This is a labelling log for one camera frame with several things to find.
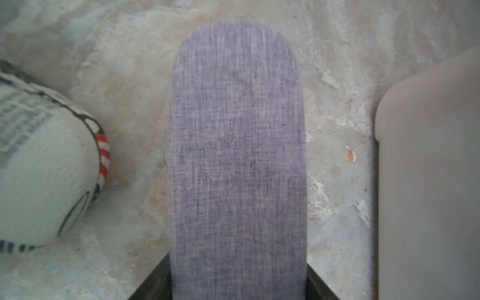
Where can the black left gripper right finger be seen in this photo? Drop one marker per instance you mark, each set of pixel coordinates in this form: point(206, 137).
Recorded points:
point(316, 288)

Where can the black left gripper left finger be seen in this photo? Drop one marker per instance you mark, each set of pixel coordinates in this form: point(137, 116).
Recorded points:
point(158, 285)

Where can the cream plastic storage box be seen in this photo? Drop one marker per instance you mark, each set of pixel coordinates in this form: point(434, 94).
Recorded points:
point(428, 130)

